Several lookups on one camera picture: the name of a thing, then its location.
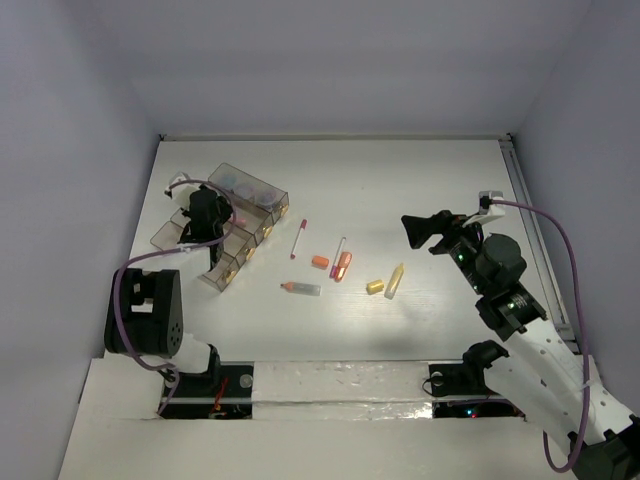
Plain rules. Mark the orange eraser cap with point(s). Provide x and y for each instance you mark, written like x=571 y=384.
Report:
x=320 y=262

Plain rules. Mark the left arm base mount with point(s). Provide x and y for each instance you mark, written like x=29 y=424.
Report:
x=223 y=391

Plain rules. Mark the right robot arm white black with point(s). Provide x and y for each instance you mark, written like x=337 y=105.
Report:
x=528 y=363

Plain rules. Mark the clear drawer organizer top compartment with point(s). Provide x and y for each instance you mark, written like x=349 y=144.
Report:
x=282 y=205

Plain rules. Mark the blue glitter jar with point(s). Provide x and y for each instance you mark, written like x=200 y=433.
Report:
x=229 y=181

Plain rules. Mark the yellow highlighter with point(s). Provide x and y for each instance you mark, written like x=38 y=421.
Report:
x=394 y=282

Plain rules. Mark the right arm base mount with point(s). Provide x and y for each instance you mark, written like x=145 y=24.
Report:
x=459 y=389

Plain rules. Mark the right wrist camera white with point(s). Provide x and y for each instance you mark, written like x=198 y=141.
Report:
x=489 y=210

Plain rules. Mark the yellow cap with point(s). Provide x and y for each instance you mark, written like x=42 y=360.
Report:
x=375 y=287

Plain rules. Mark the white pen magenta cap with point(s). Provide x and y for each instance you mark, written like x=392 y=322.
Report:
x=336 y=259

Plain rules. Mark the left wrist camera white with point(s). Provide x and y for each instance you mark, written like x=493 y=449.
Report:
x=179 y=186

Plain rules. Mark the aluminium rail right edge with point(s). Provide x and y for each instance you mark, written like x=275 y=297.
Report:
x=550 y=289

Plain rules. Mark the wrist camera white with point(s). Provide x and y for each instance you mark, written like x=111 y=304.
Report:
x=179 y=186
x=489 y=210

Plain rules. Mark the white pen red cap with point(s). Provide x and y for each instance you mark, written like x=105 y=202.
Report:
x=299 y=234

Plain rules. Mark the clear highlighter orange tip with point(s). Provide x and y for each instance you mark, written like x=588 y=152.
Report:
x=301 y=288

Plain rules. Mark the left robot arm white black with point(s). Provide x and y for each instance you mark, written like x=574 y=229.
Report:
x=145 y=314

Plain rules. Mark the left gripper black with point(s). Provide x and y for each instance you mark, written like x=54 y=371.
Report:
x=198 y=230

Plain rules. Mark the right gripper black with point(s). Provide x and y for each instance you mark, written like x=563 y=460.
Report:
x=419 y=229

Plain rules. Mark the purple glitter jar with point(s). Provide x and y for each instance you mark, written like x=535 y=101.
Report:
x=267 y=199
x=245 y=190

